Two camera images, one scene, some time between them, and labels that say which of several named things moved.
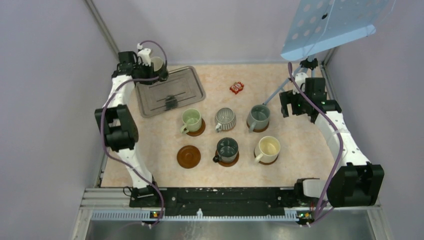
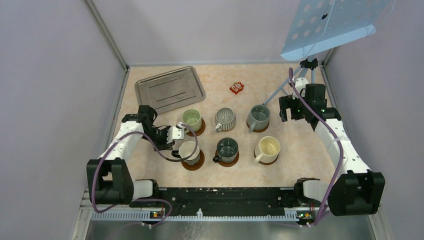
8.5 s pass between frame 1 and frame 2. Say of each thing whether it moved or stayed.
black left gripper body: moved
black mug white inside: moved
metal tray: stayed
